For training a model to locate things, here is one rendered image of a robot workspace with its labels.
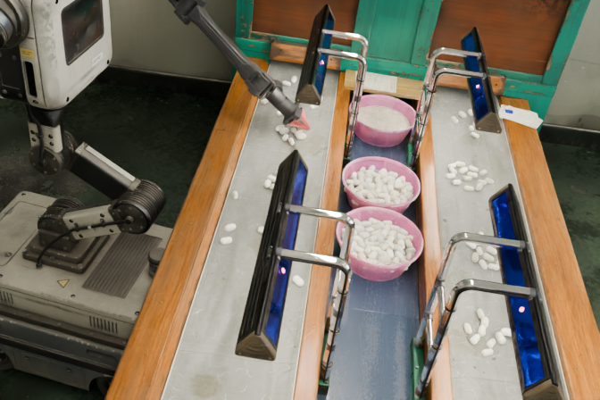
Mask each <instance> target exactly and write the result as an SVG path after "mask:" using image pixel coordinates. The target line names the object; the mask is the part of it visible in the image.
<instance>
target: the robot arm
mask: <svg viewBox="0 0 600 400"><path fill-rule="evenodd" d="M169 2H170V3H171V4H172V5H173V6H174V8H175V10H174V13H175V14H176V15H177V16H178V17H179V19H180V20H181V21H182V22H183V23H184V24H185V25H188V24H189V23H190V22H191V21H192V22H193V23H195V25H196V26H197V27H198V28H199V29H200V30H202V31H203V33H204V34H205V35H206V36H207V37H208V38H209V39H210V40H211V41H212V42H213V43H214V44H215V45H216V47H217V48H218V49H219V50H220V51H221V52H222V53H223V54H224V55H225V56H226V58H227V59H228V60H229V61H230V62H231V63H232V64H233V65H234V67H235V68H236V69H237V71H238V73H239V74H240V77H241V78H242V79H243V80H244V81H245V82H244V83H245V84H246V85H247V86H248V89H247V90H248V91H249V93H250V94H252V95H253V96H254V97H256V96H257V97H258V98H259V99H261V98H262V97H263V96H264V95H265V94H266V96H265V98H266V99H267V100H268V101H269V102H270V103H271V104H272V105H273V106H274V107H275V108H276V109H277V110H278V111H280V112H281V113H282V114H283V115H284V120H283V124H284V125H285V126H286V125H287V124H288V125H290V126H293V127H298V128H300V129H305V130H309V129H311V127H310V125H309V122H308V120H307V118H306V115H305V112H304V109H303V108H302V107H301V108H299V104H300V103H297V102H294V103H293V102H292V101H291V100H290V99H289V98H288V97H287V96H286V95H284V94H283V86H282V83H281V82H280V81H279V80H277V79H273V78H272V77H271V76H270V75H269V74H268V73H266V72H265V71H263V70H262V69H260V67H259V66H258V65H257V64H256V63H254V62H252V61H251V60H250V59H248V58H247V57H246V56H245V55H244V54H243V53H242V51H241V50H240V49H239V48H238V47H237V46H236V45H235V44H234V43H233V42H232V40H231V39H230V38H229V37H228V36H227V35H226V34H225V33H224V32H223V31H222V29H221V28H220V27H219V26H218V25H217V24H216V23H215V22H214V21H213V19H212V18H211V17H210V16H209V14H208V13H207V11H206V10H205V8H204V7H205V6H206V5H207V4H208V2H207V1H206V0H169ZM301 119H302V120H303V121H304V124H305V125H306V126H305V125H303V124H302V123H300V122H299V121H298V120H301Z"/></svg>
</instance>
